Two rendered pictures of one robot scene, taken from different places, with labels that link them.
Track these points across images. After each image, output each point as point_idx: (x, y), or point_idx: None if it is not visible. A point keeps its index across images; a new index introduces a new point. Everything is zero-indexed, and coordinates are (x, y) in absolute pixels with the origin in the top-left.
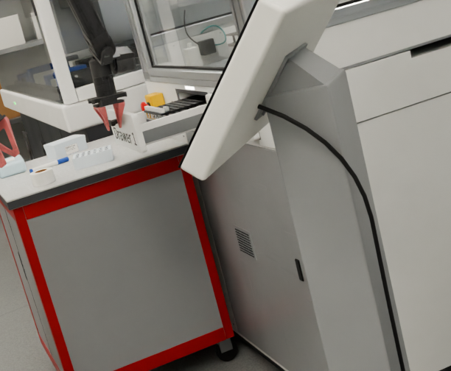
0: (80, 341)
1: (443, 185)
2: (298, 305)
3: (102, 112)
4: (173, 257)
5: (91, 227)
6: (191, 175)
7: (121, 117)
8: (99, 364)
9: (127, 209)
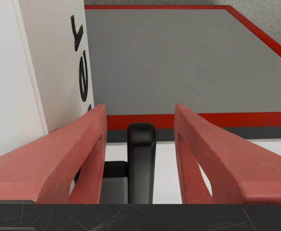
0: (223, 22)
1: None
2: None
3: (263, 154)
4: None
5: (205, 83)
6: None
7: (69, 123)
8: (201, 12)
9: (128, 90)
